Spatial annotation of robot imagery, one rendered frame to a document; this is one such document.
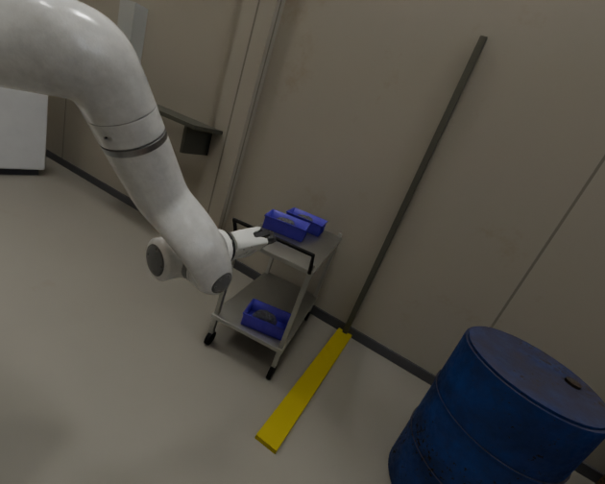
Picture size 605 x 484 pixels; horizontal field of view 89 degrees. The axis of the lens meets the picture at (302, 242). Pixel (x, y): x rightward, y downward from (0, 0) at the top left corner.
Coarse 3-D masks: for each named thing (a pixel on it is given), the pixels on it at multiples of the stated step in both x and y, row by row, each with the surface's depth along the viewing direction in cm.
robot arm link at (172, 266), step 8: (152, 240) 58; (160, 240) 57; (152, 248) 58; (160, 248) 57; (168, 248) 57; (152, 256) 58; (160, 256) 57; (168, 256) 56; (176, 256) 57; (152, 264) 59; (160, 264) 57; (168, 264) 56; (176, 264) 57; (152, 272) 59; (160, 272) 58; (168, 272) 57; (176, 272) 58; (184, 272) 59; (160, 280) 59
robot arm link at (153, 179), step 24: (168, 144) 46; (120, 168) 43; (144, 168) 44; (168, 168) 46; (144, 192) 46; (168, 192) 48; (144, 216) 50; (168, 216) 50; (192, 216) 52; (168, 240) 50; (192, 240) 51; (216, 240) 54; (192, 264) 52; (216, 264) 55; (216, 288) 58
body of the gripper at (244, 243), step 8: (232, 232) 70; (240, 232) 71; (248, 232) 72; (232, 240) 69; (240, 240) 70; (248, 240) 71; (256, 240) 73; (264, 240) 75; (240, 248) 69; (248, 248) 71; (256, 248) 75; (232, 256) 70; (240, 256) 77
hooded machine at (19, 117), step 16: (0, 96) 279; (16, 96) 288; (32, 96) 297; (0, 112) 284; (16, 112) 293; (32, 112) 303; (0, 128) 288; (16, 128) 298; (32, 128) 308; (0, 144) 293; (16, 144) 304; (32, 144) 314; (0, 160) 299; (16, 160) 309; (32, 160) 320
